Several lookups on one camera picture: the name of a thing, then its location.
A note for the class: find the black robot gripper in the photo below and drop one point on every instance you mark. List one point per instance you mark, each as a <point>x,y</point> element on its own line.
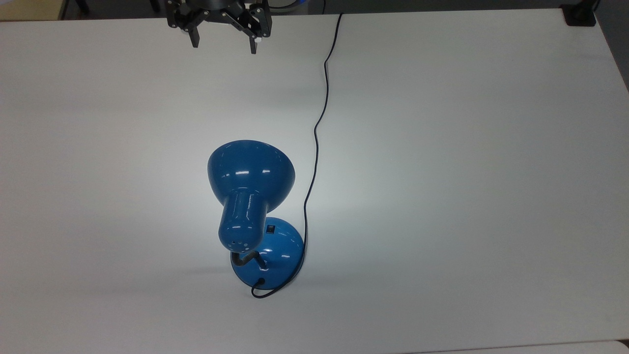
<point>216,6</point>

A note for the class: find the blue desk lamp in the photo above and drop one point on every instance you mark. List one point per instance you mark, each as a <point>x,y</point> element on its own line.
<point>250,182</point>

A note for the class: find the beige wooden furniture piece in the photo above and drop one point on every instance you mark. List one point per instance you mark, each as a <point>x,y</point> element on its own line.
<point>29,9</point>

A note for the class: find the black table clamp mount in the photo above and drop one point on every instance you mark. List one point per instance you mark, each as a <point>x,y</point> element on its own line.
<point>579,14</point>

